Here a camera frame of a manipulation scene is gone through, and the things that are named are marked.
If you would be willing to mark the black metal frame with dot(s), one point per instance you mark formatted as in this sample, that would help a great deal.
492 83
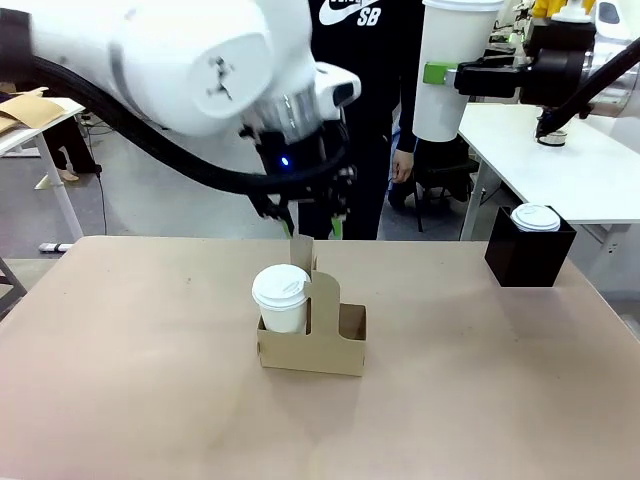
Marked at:
12 287

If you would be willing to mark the brown cardboard cup carrier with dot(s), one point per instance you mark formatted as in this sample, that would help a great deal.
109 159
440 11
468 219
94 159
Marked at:
310 355

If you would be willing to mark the white paper cup with lid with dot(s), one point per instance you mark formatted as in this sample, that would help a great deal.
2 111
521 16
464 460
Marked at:
280 310

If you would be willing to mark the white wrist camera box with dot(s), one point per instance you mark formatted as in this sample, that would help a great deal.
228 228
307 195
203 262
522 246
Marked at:
340 80

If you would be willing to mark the white lidded cup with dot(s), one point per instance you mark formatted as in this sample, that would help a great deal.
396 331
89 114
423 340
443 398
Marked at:
535 217

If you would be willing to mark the yellow background object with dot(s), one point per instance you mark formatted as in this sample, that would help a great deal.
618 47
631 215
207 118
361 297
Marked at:
544 7

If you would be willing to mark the small metal cup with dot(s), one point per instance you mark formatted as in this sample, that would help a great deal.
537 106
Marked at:
552 137

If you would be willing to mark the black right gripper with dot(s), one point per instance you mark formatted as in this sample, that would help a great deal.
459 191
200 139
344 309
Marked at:
552 75

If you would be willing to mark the black box cup holder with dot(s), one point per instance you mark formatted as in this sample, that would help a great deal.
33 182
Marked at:
525 260

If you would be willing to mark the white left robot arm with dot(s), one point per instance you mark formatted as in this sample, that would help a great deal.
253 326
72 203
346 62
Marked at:
150 50

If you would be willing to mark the tall white paper cup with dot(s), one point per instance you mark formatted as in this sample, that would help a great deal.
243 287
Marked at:
445 115

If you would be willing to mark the person's left forearm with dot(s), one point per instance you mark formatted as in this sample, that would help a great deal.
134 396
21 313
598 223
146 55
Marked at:
406 135

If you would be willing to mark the person's left hand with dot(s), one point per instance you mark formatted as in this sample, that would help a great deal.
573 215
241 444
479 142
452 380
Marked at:
404 165

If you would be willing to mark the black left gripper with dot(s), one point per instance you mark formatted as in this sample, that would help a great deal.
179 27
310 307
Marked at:
300 155

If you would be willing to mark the person in black sweatshirt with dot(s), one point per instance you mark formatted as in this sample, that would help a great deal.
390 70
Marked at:
370 60

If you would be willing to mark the black chair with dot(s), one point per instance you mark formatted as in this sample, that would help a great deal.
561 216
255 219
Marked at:
445 170

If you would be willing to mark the white table with single leg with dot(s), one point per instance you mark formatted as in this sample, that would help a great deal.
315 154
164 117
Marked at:
20 137

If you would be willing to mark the large white table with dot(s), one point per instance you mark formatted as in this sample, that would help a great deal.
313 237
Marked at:
575 175

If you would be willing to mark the white power strip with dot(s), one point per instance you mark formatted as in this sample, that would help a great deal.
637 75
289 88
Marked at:
55 246

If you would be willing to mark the background person's legs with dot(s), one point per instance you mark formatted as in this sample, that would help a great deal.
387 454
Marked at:
75 145

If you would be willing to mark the brown cardboard sheet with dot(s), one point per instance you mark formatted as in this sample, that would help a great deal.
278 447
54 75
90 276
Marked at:
30 110

